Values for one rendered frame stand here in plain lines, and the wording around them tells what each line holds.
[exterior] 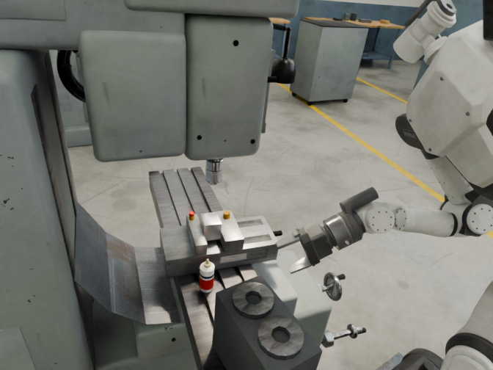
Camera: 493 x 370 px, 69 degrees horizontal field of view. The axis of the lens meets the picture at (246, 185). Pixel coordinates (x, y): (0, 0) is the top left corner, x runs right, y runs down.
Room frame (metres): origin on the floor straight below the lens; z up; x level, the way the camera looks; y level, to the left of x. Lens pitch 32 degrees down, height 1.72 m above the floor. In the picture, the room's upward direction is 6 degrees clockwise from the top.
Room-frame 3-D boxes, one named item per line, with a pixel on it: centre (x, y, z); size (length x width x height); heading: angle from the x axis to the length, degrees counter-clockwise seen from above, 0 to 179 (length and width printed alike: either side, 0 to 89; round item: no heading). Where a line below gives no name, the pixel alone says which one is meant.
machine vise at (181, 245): (0.87, 0.07, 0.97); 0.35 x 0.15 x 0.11; 111
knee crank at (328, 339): (0.93, -0.45, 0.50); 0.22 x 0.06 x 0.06; 114
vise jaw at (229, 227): (0.88, 0.04, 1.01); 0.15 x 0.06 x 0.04; 21
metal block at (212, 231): (0.86, 0.10, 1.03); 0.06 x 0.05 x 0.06; 21
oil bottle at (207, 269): (0.72, 0.08, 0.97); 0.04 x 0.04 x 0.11
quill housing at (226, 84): (0.85, 0.10, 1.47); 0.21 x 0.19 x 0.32; 24
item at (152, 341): (0.85, 0.09, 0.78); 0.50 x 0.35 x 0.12; 114
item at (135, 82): (0.77, 0.27, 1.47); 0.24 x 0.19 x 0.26; 24
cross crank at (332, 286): (1.05, -0.37, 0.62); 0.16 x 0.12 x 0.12; 114
